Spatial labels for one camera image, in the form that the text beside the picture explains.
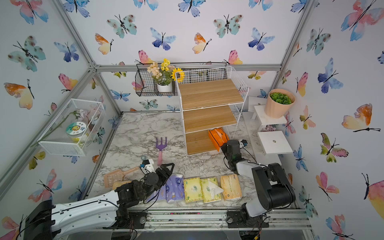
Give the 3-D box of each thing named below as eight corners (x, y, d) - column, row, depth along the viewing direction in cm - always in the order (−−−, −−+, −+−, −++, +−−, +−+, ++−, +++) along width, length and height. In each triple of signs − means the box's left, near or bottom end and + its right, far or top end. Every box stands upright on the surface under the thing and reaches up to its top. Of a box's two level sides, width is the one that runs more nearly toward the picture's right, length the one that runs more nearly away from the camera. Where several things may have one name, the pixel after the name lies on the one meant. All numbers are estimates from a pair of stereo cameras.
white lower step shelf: (257, 164, 94) (265, 152, 82) (250, 140, 105) (257, 126, 93) (281, 164, 94) (293, 152, 82) (272, 140, 105) (281, 126, 93)
